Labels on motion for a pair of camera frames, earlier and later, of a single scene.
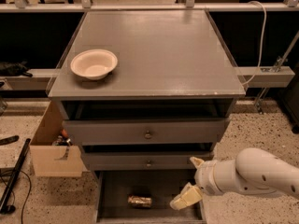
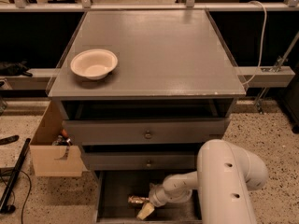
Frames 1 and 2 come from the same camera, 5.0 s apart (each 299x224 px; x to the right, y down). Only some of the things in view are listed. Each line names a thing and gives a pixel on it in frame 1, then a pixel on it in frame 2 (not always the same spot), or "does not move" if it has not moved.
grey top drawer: x=147 y=132 does not move
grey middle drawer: x=149 y=161 does not move
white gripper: x=205 y=175 to x=156 y=196
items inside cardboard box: x=64 y=139 does not move
